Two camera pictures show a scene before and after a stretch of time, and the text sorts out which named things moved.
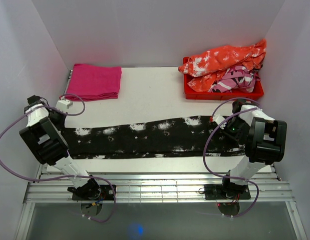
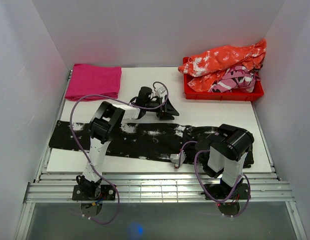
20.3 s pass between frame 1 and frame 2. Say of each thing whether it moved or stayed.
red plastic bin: stayed
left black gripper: moved
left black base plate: stayed
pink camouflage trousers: stayed
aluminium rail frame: stayed
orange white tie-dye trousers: stayed
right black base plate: stayed
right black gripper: moved
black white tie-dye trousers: moved
